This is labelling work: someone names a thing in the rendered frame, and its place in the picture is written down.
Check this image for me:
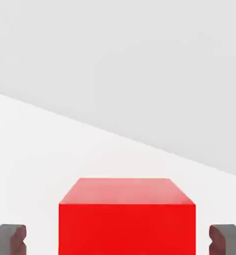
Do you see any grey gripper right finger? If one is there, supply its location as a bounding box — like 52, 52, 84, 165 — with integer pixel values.
209, 224, 236, 255

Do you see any small red cube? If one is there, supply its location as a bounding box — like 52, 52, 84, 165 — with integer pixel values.
58, 177, 197, 255

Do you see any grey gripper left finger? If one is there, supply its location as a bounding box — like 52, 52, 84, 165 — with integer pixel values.
0, 224, 27, 255

